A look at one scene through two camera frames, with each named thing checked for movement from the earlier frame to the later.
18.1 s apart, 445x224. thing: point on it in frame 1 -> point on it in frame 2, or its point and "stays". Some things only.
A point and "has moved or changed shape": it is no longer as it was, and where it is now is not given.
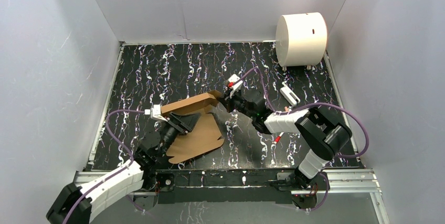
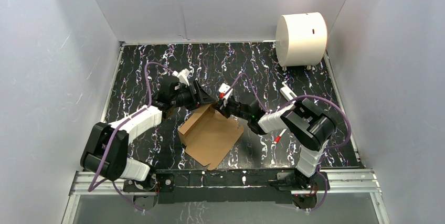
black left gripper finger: x=187 y=121 -> x=204 y=97
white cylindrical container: x=301 y=39 stays
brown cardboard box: x=204 y=136 has moved or changed shape
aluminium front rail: x=353 y=181 stays
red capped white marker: x=278 y=138 stays
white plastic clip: x=290 y=96 stays
